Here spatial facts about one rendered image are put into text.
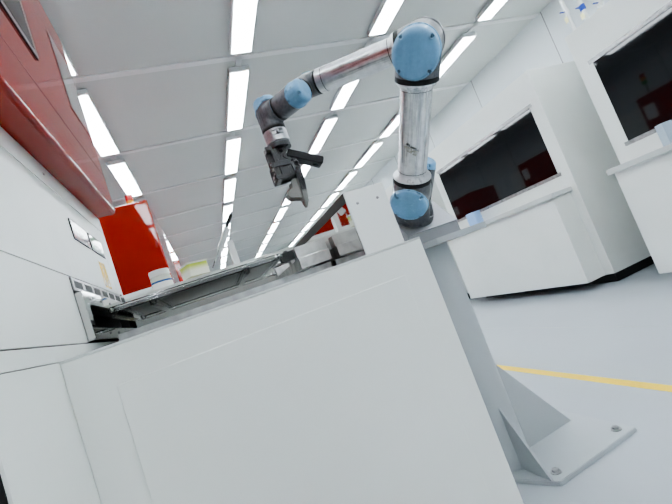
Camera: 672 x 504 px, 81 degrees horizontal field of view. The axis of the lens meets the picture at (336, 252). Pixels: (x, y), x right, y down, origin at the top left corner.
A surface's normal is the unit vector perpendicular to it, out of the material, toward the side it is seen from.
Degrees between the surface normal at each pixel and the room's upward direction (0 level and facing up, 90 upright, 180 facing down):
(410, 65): 115
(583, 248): 90
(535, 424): 90
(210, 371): 90
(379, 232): 90
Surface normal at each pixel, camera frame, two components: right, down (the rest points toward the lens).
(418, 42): -0.29, 0.52
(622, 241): 0.29, -0.19
